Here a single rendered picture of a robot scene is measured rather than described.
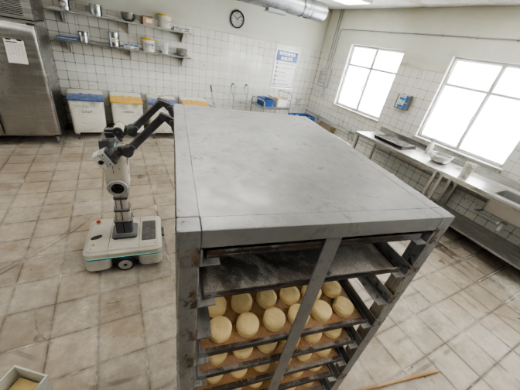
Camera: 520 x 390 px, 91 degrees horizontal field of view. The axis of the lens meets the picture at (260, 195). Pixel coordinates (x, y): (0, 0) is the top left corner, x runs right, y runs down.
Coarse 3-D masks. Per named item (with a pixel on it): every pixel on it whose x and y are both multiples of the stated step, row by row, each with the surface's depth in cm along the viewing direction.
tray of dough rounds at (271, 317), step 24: (288, 288) 64; (336, 288) 67; (216, 312) 56; (240, 312) 58; (264, 312) 60; (288, 312) 60; (312, 312) 61; (336, 312) 62; (360, 312) 64; (216, 336) 51; (240, 336) 54; (264, 336) 55
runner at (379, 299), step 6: (366, 276) 63; (372, 276) 61; (366, 282) 61; (372, 282) 61; (378, 282) 59; (366, 288) 60; (372, 288) 60; (378, 288) 59; (384, 288) 58; (372, 294) 58; (378, 294) 59; (384, 294) 58; (390, 294) 56; (378, 300) 57; (384, 300) 57
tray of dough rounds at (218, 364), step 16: (304, 336) 65; (320, 336) 65; (336, 336) 66; (240, 352) 58; (256, 352) 60; (272, 352) 61; (304, 352) 61; (208, 368) 56; (224, 368) 56; (240, 368) 56
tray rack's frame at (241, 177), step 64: (192, 128) 64; (256, 128) 73; (320, 128) 84; (192, 192) 39; (256, 192) 42; (320, 192) 46; (384, 192) 50; (192, 256) 33; (320, 256) 42; (192, 320) 40; (384, 320) 62; (192, 384) 52
